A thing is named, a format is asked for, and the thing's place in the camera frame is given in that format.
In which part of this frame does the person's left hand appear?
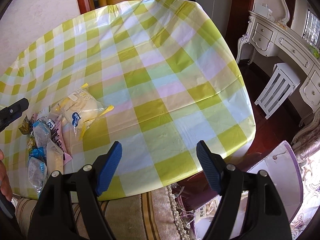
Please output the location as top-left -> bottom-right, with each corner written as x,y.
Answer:
0,150 -> 13,202

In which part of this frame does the round bread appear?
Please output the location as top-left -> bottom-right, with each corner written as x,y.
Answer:
53,83 -> 114,140

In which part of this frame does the white box on dresser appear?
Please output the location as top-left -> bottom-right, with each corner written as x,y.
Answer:
254,3 -> 274,22

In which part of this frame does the green gold candy packet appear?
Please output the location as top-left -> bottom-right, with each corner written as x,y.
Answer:
18,116 -> 32,135

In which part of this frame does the white slatted stool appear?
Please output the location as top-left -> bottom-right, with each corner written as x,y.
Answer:
255,63 -> 300,119

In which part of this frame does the translucent cereal bar packet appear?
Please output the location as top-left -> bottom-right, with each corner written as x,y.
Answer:
46,139 -> 64,174

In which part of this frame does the blue dark snack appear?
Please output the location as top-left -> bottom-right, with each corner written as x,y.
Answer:
33,120 -> 51,148

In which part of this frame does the ornate white mirror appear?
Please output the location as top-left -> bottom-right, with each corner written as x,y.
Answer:
277,0 -> 319,51

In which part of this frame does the pink black snack packet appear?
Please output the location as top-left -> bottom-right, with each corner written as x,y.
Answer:
32,113 -> 72,165

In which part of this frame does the white purple cardboard box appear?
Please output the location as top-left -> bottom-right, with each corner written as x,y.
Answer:
230,141 -> 303,239

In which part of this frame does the ornate white dressing table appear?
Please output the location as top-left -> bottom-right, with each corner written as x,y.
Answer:
236,11 -> 319,128

